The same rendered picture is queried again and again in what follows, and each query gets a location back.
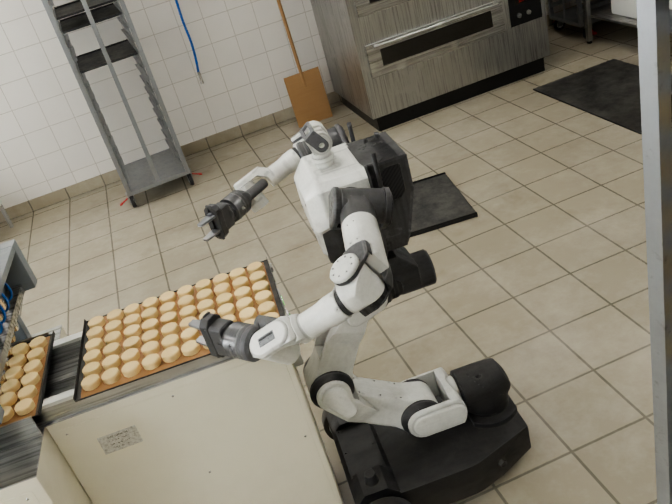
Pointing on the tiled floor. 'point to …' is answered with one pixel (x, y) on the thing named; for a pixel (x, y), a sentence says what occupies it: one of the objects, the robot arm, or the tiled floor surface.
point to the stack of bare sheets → (438, 204)
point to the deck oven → (427, 52)
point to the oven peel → (305, 89)
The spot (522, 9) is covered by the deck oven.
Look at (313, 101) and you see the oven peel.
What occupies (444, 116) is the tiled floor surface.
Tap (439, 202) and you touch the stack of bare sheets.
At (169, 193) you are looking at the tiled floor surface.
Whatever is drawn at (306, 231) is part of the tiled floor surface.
